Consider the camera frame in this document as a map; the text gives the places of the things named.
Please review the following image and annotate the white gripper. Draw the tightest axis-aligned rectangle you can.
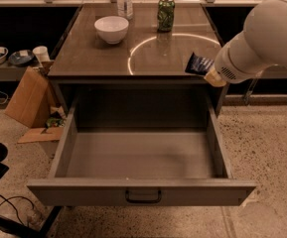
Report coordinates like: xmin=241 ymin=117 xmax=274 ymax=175
xmin=205 ymin=32 xmax=271 ymax=87

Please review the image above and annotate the black drawer handle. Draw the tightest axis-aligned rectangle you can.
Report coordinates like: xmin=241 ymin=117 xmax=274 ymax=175
xmin=125 ymin=190 xmax=162 ymax=204

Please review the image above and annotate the blue rxbar blueberry wrapper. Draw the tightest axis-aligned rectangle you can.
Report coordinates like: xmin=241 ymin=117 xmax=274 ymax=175
xmin=185 ymin=53 xmax=214 ymax=76

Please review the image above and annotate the white paper cup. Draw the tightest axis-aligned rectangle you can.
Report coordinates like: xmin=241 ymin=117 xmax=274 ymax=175
xmin=33 ymin=46 xmax=50 ymax=62

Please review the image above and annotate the open grey top drawer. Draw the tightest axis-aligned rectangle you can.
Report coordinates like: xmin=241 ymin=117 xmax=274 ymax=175
xmin=28 ymin=104 xmax=256 ymax=206

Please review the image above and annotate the green soda can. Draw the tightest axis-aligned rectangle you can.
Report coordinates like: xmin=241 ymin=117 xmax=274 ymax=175
xmin=157 ymin=0 xmax=175 ymax=32

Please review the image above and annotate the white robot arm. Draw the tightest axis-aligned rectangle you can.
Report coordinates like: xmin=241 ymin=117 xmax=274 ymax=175
xmin=205 ymin=0 xmax=287 ymax=87

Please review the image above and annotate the black floor cable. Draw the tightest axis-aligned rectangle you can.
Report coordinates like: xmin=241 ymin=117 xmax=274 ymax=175
xmin=0 ymin=188 xmax=43 ymax=228

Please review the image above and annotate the clear plastic water bottle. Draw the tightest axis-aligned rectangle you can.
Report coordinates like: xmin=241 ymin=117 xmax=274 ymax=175
xmin=116 ymin=0 xmax=133 ymax=20

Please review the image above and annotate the dark blue bowl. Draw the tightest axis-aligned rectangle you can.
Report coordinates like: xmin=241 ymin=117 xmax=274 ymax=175
xmin=8 ymin=50 xmax=35 ymax=66

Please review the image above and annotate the low grey shelf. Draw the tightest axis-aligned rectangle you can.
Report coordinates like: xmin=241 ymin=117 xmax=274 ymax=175
xmin=0 ymin=59 xmax=56 ymax=82

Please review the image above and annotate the brown cardboard box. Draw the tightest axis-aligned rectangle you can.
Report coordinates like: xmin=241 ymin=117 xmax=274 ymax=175
xmin=4 ymin=65 xmax=61 ymax=129

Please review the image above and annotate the green snack bag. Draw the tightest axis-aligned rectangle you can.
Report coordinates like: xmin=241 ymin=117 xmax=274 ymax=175
xmin=46 ymin=117 xmax=65 ymax=128

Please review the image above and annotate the white ceramic bowl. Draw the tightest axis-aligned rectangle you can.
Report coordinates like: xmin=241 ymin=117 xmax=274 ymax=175
xmin=94 ymin=16 xmax=129 ymax=44

